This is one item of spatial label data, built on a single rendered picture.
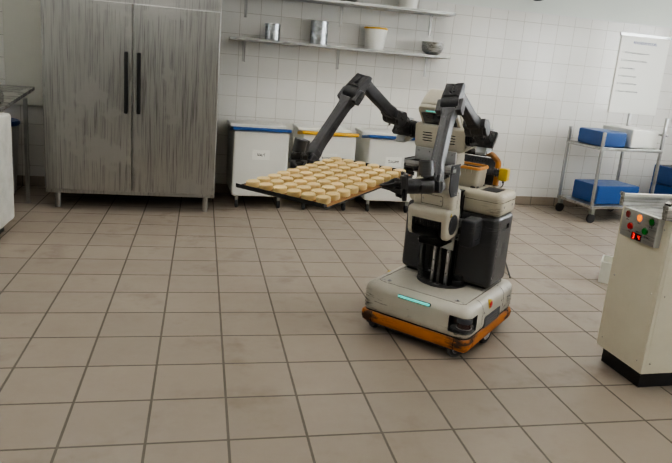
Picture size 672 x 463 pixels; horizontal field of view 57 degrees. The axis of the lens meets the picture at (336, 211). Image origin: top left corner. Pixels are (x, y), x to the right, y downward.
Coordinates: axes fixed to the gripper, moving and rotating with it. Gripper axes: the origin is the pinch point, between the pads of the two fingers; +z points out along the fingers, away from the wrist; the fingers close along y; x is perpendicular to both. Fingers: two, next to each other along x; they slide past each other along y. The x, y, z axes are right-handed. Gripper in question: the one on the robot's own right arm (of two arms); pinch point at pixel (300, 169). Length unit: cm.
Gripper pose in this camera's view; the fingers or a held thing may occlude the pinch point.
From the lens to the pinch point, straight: 250.9
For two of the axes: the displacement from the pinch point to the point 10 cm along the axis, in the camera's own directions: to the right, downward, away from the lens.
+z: 1.8, 2.8, -9.4
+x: 9.8, -0.1, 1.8
